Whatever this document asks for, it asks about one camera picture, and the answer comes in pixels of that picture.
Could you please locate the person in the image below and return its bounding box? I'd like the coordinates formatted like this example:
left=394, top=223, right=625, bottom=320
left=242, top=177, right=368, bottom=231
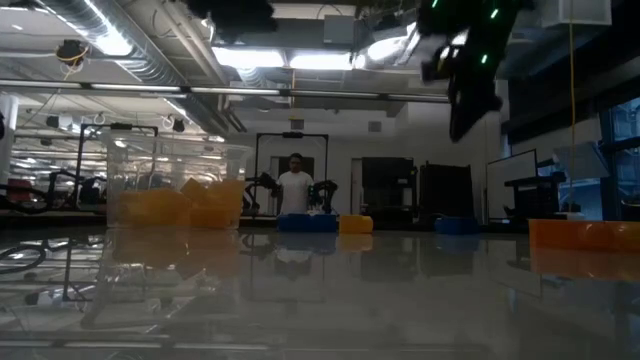
left=276, top=152, right=315, bottom=216
left=79, top=175, right=107, bottom=206

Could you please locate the white column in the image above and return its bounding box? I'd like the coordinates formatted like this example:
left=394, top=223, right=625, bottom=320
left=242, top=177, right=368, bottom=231
left=0, top=93, right=20, bottom=184

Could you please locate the black desk shelf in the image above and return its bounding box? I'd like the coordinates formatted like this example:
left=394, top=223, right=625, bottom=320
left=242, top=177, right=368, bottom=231
left=503, top=172, right=567, bottom=204

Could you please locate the clear plastic bin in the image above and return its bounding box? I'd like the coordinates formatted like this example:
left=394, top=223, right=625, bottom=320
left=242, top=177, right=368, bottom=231
left=102, top=130, right=253, bottom=231

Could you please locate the yellow black ceiling reel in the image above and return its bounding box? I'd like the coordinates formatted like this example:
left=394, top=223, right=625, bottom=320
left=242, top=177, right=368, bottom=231
left=54, top=38, right=91, bottom=69

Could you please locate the blue plastic building block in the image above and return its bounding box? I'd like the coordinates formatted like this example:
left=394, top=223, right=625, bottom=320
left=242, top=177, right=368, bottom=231
left=309, top=213, right=338, bottom=234
left=277, top=213, right=312, bottom=234
left=434, top=217, right=480, bottom=235

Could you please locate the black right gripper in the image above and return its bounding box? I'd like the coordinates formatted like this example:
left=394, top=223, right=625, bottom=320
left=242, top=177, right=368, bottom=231
left=422, top=29, right=511, bottom=144

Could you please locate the large ribbed air duct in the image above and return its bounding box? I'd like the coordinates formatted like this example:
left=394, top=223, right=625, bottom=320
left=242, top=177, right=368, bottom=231
left=39, top=0, right=189, bottom=87

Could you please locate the whiteboard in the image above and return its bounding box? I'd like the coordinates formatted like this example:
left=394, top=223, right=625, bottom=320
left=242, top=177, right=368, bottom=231
left=485, top=148, right=539, bottom=202

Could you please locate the white angled panel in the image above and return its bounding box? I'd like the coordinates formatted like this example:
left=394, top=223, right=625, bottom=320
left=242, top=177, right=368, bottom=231
left=552, top=141, right=612, bottom=181

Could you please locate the black cabinet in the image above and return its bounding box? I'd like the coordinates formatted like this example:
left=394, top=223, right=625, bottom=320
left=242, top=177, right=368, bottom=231
left=419, top=162, right=475, bottom=217

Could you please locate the long metal ceiling pipe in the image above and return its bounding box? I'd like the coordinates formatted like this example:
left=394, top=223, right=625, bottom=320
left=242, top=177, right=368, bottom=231
left=0, top=78, right=451, bottom=106

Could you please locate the white ceiling box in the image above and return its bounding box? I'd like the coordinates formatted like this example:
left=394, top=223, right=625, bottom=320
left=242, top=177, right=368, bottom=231
left=541, top=0, right=613, bottom=27

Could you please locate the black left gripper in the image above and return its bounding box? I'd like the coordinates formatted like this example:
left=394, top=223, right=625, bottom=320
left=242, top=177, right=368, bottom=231
left=184, top=0, right=277, bottom=45

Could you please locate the black gantry frame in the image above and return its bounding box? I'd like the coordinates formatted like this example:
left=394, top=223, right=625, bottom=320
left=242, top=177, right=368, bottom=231
left=254, top=132, right=330, bottom=201
left=74, top=122, right=160, bottom=211

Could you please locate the grey ceiling box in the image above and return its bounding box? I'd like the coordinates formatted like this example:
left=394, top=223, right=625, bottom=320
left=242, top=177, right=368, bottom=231
left=322, top=14, right=357, bottom=49

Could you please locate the ceiling light panel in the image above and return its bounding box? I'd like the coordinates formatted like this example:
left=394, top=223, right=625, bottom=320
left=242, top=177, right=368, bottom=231
left=288, top=51, right=359, bottom=71
left=212, top=47, right=286, bottom=70

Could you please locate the black computer monitor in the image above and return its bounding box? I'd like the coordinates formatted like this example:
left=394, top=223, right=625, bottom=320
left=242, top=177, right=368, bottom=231
left=360, top=156, right=417, bottom=190

